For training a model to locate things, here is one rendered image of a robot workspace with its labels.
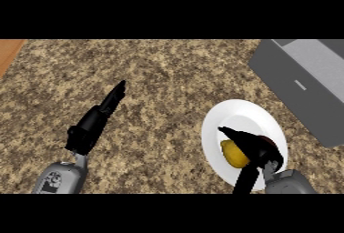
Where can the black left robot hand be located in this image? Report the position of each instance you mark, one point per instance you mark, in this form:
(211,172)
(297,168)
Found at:
(91,124)

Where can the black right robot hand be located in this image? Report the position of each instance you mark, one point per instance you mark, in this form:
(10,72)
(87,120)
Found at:
(257,145)

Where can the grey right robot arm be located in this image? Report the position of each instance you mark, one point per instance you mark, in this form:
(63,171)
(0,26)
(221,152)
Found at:
(286,181)

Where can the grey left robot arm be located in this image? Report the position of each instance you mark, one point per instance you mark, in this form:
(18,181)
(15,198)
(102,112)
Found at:
(62,177)

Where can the yellow lemon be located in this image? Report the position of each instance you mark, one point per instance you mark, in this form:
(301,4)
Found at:
(232,154)

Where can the white plate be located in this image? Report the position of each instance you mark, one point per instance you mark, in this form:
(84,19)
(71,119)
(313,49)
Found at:
(242,118)

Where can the grey box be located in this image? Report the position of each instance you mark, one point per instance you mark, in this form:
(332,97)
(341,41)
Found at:
(304,88)

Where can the brown wooden panel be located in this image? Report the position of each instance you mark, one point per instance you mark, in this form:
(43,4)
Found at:
(7,53)

